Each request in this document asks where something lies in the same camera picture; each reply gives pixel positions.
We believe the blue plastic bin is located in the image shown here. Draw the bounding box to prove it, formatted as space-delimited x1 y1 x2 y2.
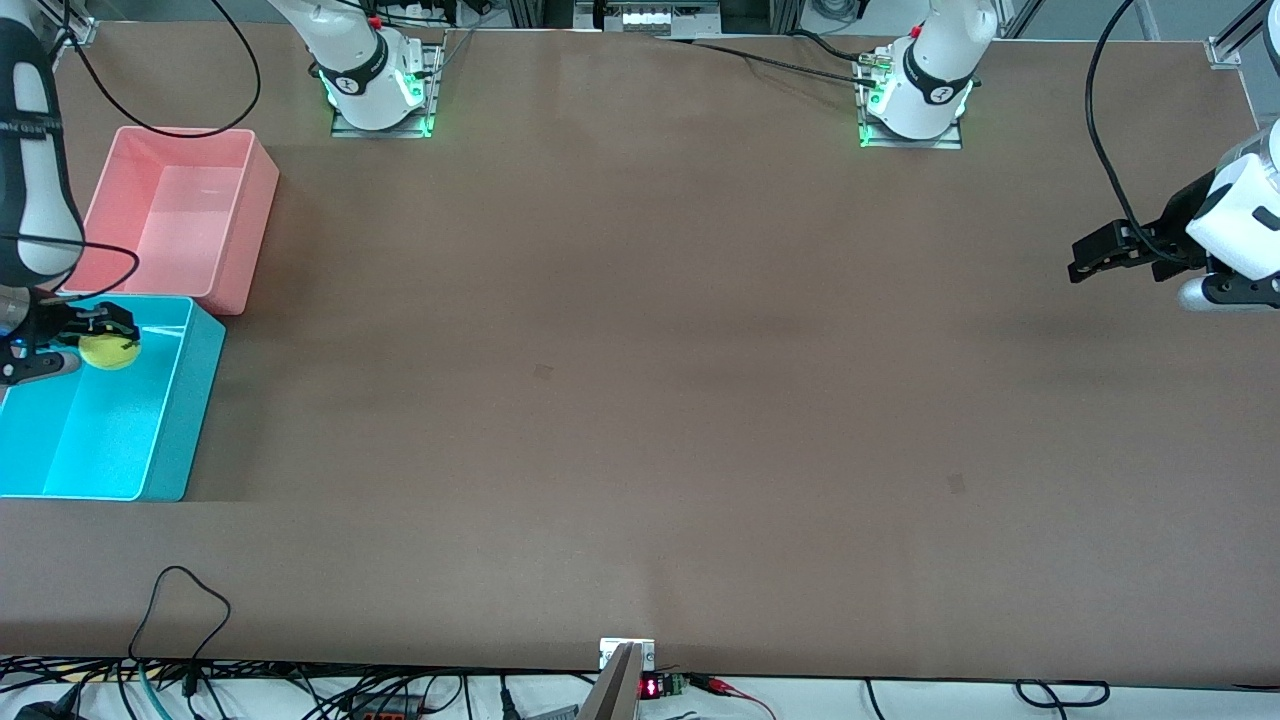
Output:
0 294 227 503

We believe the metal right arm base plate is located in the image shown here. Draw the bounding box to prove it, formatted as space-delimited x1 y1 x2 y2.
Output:
330 40 444 139

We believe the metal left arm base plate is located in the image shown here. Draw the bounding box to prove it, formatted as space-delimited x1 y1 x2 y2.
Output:
856 50 967 151

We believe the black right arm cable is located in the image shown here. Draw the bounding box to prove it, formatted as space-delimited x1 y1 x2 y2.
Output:
0 0 263 301

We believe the white mounting bracket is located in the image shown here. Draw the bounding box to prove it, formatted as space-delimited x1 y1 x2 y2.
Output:
600 638 656 671

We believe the thin black looped cable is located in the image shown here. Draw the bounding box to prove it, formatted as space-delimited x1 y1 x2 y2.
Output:
128 566 233 666

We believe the white vented device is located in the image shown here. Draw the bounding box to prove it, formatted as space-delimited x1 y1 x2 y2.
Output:
598 0 723 33

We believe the yellow tennis ball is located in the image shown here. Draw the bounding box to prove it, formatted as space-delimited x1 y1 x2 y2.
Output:
79 330 142 372

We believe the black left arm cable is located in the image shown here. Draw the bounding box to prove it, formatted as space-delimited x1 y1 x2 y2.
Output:
1086 0 1196 269

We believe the pink plastic bin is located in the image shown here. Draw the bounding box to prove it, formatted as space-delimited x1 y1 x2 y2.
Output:
62 126 282 317

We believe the black flat loop cable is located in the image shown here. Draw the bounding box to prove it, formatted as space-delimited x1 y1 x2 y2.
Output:
1015 680 1111 709

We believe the grey camera pole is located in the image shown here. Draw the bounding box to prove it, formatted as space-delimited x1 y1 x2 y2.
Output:
578 643 643 720

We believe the black cable to arm base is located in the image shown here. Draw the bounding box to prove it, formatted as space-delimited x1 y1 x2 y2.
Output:
650 35 883 86

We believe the red clip wire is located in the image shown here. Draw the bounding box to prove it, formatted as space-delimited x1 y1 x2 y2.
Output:
690 675 776 720

